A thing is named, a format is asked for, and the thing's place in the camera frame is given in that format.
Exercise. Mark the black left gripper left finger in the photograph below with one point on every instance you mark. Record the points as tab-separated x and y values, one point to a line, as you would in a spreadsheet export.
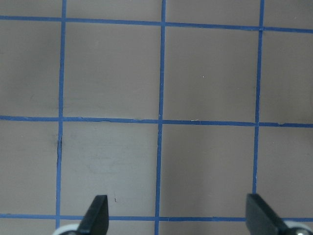
96	219

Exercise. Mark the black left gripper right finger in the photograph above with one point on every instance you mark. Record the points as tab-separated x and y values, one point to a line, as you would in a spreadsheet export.
261	219

